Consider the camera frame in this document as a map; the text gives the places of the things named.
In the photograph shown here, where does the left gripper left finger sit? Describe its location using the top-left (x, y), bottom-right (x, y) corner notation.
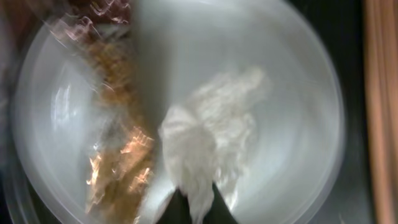
top-left (155, 189), bottom-right (192, 224)

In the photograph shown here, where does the brown snack wrapper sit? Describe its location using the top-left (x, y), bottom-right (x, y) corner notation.
top-left (49, 1), bottom-right (154, 223)

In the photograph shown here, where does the grey plate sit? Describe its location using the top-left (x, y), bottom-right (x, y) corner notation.
top-left (12, 1), bottom-right (345, 223)

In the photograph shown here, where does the right wooden chopstick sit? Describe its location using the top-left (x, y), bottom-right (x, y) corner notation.
top-left (380, 0), bottom-right (397, 221)

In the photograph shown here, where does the white napkin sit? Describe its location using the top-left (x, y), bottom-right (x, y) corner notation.
top-left (159, 67), bottom-right (271, 223)

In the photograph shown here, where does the left wooden chopstick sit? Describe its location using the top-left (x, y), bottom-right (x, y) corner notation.
top-left (364, 0), bottom-right (394, 223)

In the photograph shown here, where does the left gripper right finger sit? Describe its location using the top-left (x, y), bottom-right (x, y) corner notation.
top-left (203, 184), bottom-right (238, 224)

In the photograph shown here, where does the wooden chopstick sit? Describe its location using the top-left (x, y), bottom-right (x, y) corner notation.
top-left (364, 0), bottom-right (394, 223)
top-left (380, 0), bottom-right (397, 221)

